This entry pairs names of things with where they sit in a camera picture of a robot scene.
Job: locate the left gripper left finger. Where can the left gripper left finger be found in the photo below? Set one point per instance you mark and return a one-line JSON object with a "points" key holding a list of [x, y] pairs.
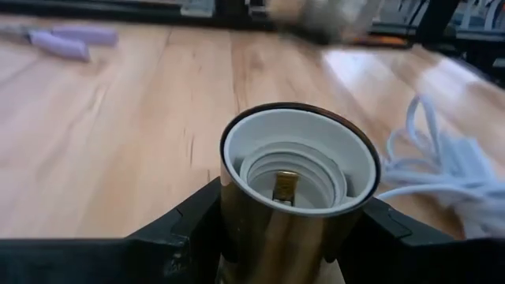
{"points": [[118, 260]]}

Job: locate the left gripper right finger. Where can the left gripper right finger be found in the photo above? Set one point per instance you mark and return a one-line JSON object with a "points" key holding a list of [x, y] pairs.
{"points": [[414, 260]]}

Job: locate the white lightbulb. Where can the white lightbulb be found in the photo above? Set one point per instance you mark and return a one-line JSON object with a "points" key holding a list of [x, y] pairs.
{"points": [[323, 19]]}

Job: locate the orange pen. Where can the orange pen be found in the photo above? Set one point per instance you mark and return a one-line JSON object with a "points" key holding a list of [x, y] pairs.
{"points": [[386, 40]]}

